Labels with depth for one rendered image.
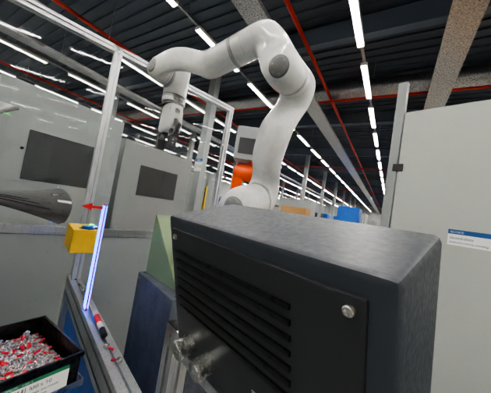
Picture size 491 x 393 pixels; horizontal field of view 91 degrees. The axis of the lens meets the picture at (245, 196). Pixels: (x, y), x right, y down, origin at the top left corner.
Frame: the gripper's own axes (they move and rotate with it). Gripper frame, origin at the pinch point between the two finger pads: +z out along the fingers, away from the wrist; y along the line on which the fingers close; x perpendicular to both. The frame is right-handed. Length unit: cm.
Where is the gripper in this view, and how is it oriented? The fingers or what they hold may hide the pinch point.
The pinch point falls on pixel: (165, 146)
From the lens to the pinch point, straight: 95.0
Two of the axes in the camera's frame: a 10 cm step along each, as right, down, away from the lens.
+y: -6.7, -0.7, 7.3
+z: -1.6, 9.9, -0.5
